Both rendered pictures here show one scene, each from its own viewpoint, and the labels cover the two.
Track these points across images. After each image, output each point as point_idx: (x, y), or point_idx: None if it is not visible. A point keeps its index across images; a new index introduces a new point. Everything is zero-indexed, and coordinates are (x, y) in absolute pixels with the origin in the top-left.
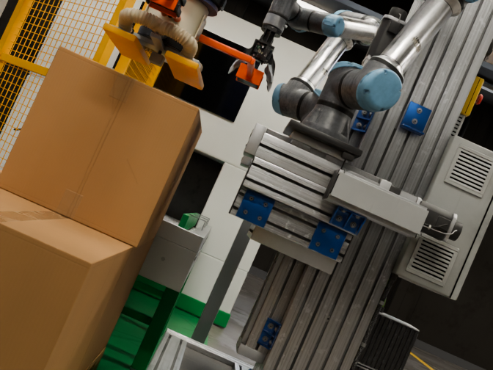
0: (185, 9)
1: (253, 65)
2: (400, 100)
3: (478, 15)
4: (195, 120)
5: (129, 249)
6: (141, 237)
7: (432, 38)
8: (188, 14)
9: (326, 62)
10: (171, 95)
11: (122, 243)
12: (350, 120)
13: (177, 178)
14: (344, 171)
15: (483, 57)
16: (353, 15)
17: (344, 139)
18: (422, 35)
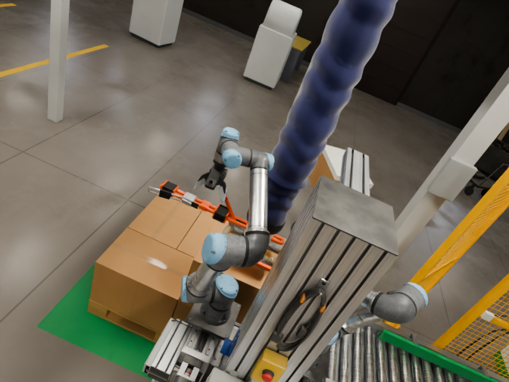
0: (248, 223)
1: (257, 265)
2: (242, 325)
3: (264, 293)
4: (197, 265)
5: (169, 295)
6: (180, 299)
7: (204, 277)
8: (248, 227)
9: (362, 311)
10: (198, 251)
11: (176, 295)
12: (210, 308)
13: (242, 305)
14: (173, 320)
15: (248, 330)
16: (400, 289)
17: (202, 314)
18: (198, 270)
